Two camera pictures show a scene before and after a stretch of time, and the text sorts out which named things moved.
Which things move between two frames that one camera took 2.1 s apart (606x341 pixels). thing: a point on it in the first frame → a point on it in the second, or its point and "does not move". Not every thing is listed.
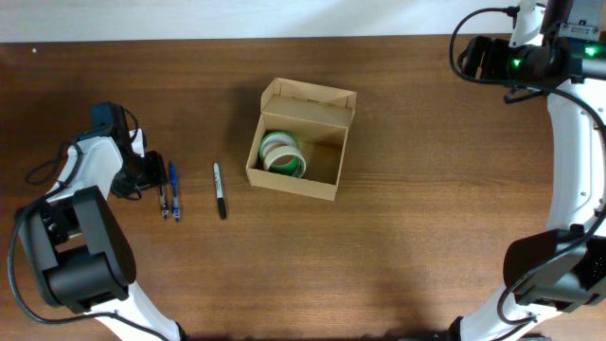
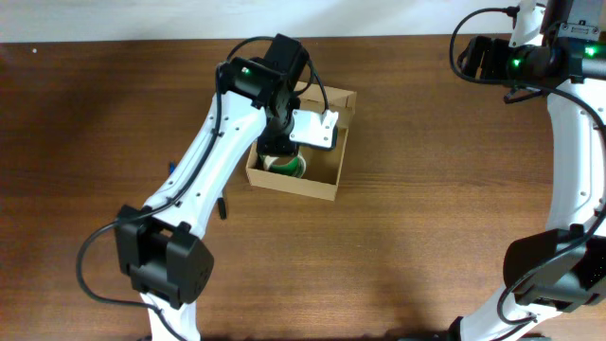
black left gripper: (154, 170) → (276, 145)
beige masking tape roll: (275, 151) does not move
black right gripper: (478, 58) does not move
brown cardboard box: (320, 116) does not move
